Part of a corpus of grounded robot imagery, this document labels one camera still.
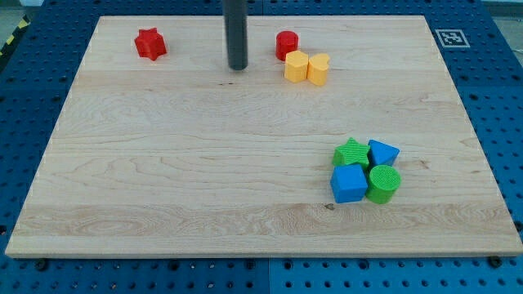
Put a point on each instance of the yellow hexagon block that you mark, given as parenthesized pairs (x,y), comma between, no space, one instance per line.
(296,64)

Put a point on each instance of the yellow heart block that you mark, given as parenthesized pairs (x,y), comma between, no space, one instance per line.
(317,70)

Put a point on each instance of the green star block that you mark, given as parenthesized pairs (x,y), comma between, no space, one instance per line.
(352,152)

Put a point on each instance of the blue cube block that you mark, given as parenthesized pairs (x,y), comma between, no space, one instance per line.
(348,183)

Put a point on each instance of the red cylinder block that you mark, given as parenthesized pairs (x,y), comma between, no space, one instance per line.
(285,42)

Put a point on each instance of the blue triangle block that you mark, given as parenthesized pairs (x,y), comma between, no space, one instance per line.
(381,153)

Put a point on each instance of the green cylinder block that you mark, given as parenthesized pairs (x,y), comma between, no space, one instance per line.
(384,181)

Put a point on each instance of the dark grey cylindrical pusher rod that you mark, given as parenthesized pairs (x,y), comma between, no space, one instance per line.
(235,23)

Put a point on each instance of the red star block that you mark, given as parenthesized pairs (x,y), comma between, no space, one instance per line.
(150,43)

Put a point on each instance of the white fiducial marker tag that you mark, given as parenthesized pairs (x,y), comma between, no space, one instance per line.
(452,38)

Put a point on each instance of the black board stop bolt left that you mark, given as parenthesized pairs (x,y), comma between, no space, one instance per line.
(41,264)

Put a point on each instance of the black board stop bolt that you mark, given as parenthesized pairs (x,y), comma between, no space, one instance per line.
(41,264)
(495,262)

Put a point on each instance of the black board stop bolt right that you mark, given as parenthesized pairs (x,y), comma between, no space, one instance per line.
(495,262)

